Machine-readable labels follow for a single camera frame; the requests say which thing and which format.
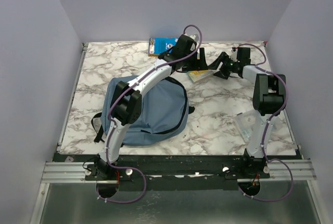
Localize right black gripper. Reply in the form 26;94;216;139
208;52;239;80

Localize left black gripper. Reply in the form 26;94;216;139
181;47;208;71

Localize teal cover paperback book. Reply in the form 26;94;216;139
187;70;214;83

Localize blue box book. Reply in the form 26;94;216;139
148;38;178;56

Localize blue fabric backpack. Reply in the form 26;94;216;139
94;76;195;146

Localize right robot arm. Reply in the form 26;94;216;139
208;44;288;178

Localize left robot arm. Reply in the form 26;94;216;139
94;34;202;180

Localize clear plastic screw box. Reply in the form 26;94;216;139
234;109;258;143

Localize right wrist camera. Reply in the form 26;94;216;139
229;47;238;62

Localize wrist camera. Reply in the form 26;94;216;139
229;47;238;62
187;34;200;43

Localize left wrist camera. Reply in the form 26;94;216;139
187;34;200;43

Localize black mounting base plate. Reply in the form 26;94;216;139
52;152;271;192

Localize aluminium rail frame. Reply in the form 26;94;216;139
32;42;321;223

